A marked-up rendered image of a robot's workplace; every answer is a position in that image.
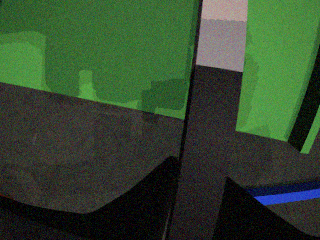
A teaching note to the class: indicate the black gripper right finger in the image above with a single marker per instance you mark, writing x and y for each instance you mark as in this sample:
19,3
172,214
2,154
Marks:
243,218

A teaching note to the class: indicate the green flat mat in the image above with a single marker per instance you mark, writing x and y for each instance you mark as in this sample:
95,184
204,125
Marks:
138,54

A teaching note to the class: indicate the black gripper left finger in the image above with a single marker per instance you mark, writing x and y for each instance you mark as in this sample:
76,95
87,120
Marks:
139,214

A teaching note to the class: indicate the blue putter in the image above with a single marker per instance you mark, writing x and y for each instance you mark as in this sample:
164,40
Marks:
286,193

